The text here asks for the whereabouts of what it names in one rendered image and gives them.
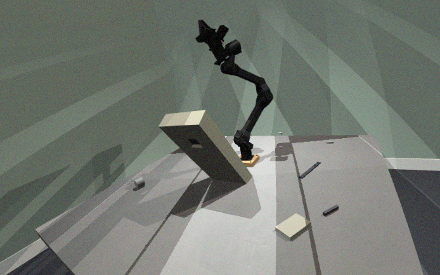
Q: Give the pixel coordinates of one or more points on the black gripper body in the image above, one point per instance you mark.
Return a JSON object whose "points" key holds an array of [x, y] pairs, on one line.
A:
{"points": [[207, 37]]}

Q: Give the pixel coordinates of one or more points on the dark grey rectangular bar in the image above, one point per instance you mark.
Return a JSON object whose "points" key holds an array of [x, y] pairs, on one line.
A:
{"points": [[330, 210]]}

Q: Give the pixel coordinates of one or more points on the dark grey flat bar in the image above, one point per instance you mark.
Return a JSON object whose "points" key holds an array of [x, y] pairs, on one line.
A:
{"points": [[309, 170]]}

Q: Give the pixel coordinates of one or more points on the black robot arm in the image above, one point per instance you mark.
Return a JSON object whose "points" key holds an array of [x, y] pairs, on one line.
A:
{"points": [[264, 95]]}

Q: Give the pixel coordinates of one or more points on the white cylinder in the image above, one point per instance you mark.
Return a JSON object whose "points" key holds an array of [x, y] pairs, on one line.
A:
{"points": [[139, 182]]}

